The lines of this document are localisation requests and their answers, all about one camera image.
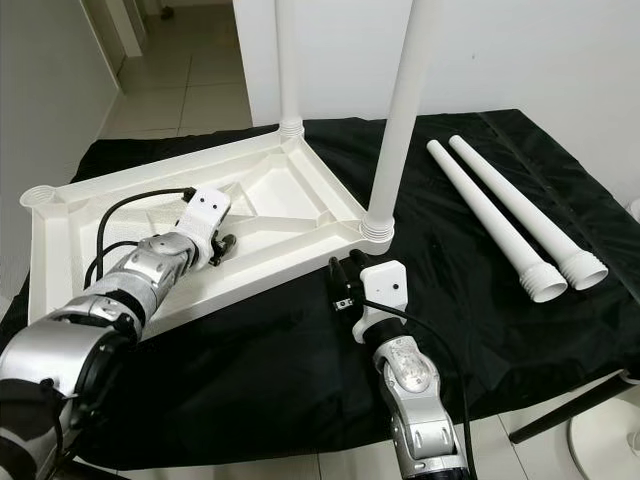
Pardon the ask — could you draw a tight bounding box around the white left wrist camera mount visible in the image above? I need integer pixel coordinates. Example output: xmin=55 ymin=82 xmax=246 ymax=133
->
xmin=182 ymin=185 xmax=233 ymax=241

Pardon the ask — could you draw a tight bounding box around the black cloth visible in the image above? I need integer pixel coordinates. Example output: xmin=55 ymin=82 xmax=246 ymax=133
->
xmin=0 ymin=108 xmax=640 ymax=471

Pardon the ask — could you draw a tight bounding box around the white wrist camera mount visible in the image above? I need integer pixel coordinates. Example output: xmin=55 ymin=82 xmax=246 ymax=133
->
xmin=355 ymin=260 xmax=409 ymax=341
xmin=182 ymin=185 xmax=233 ymax=241

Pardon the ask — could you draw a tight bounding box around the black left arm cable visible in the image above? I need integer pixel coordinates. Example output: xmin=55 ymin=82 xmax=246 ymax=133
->
xmin=95 ymin=187 xmax=196 ymax=286

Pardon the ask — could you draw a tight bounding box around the white plastic table top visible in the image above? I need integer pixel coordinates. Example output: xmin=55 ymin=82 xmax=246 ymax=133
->
xmin=22 ymin=120 xmax=397 ymax=341

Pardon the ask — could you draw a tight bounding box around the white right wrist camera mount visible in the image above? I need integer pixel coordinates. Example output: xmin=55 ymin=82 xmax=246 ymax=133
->
xmin=355 ymin=260 xmax=409 ymax=341

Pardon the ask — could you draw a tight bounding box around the white round stand base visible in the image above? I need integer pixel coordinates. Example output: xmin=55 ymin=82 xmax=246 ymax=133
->
xmin=565 ymin=372 xmax=640 ymax=480

